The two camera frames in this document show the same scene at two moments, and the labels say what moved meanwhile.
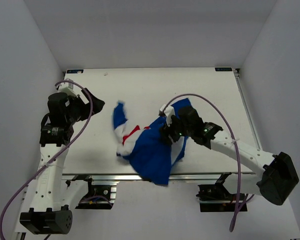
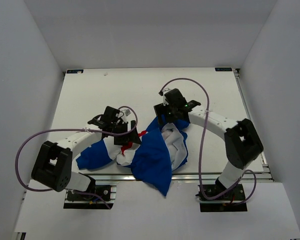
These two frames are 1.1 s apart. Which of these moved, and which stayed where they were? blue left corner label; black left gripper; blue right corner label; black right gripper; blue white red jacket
Moved: blue white red jacket; black left gripper; black right gripper
Stayed: blue left corner label; blue right corner label
